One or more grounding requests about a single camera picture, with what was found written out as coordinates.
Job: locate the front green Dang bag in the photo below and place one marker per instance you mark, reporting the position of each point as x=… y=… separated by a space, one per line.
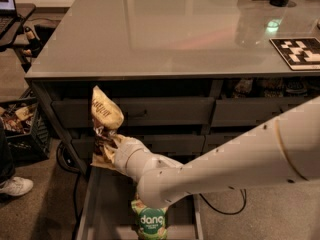
x=150 y=222

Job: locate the dark side desk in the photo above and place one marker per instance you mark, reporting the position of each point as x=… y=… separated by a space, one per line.
x=24 y=11

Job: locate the grey metal drawer cabinet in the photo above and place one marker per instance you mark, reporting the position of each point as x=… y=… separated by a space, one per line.
x=163 y=48

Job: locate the white sneaker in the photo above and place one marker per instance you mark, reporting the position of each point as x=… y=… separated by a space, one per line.
x=16 y=186

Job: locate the top left grey drawer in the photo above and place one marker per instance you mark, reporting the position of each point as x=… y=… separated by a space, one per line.
x=152 y=111

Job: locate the top right grey drawer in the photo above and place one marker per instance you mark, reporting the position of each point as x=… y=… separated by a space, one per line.
x=231 y=112

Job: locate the black plastic snack crate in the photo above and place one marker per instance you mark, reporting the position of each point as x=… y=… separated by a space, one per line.
x=25 y=128

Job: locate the black white marker board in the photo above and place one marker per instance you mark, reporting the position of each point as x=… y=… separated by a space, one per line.
x=300 y=54

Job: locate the open laptop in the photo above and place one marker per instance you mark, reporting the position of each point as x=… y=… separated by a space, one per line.
x=8 y=13

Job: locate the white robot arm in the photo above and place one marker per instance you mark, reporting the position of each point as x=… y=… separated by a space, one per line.
x=285 y=149

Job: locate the grey drawer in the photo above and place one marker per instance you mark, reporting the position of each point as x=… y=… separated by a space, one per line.
x=216 y=139
x=185 y=144
x=231 y=112
x=152 y=111

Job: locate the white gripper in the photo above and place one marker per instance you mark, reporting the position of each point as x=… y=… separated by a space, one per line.
x=122 y=153

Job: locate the dark trouser leg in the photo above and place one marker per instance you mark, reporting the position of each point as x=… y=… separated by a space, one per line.
x=7 y=168

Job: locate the middle right grey drawer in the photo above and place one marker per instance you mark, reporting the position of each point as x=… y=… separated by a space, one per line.
x=216 y=139

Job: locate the open bottom left drawer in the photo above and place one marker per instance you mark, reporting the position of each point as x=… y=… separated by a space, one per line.
x=107 y=213

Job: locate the brown SeaSalt chip bag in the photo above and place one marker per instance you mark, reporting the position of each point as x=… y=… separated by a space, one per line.
x=107 y=117

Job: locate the middle left grey drawer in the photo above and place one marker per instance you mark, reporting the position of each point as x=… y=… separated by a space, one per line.
x=185 y=144

